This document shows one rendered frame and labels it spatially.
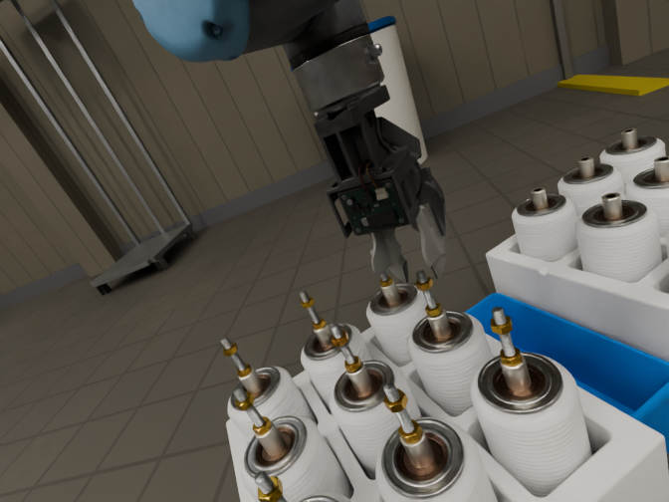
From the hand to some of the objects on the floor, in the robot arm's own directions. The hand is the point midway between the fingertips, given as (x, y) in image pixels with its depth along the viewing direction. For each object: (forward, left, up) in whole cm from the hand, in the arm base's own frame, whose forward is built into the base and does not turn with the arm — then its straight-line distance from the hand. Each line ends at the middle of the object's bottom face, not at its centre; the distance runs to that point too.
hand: (420, 266), depth 45 cm
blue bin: (+8, -13, -34) cm, 38 cm away
